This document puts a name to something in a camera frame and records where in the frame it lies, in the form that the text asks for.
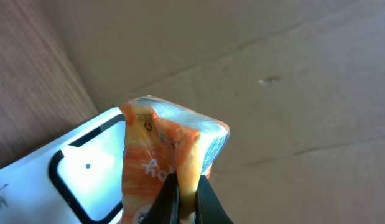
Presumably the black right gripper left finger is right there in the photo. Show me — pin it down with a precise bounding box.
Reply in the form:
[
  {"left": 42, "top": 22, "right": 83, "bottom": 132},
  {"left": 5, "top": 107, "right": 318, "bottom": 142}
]
[{"left": 140, "top": 173, "right": 180, "bottom": 224}]

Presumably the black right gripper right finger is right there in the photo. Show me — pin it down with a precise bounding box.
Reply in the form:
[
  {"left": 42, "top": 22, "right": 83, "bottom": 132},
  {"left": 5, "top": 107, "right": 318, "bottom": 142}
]
[{"left": 195, "top": 175, "right": 233, "bottom": 224}]

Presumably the orange tissue packet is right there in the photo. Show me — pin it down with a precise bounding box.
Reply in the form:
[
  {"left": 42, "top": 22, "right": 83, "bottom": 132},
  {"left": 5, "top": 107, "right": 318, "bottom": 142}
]
[{"left": 119, "top": 95, "right": 230, "bottom": 223}]

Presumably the white barcode scanner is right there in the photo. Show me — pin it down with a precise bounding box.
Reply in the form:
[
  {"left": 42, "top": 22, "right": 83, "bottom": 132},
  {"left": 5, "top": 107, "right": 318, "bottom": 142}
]
[{"left": 0, "top": 108, "right": 125, "bottom": 223}]

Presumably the brown cardboard backboard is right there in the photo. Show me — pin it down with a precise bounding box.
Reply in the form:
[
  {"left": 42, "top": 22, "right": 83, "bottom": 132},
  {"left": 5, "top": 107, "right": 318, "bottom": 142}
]
[{"left": 39, "top": 0, "right": 385, "bottom": 223}]

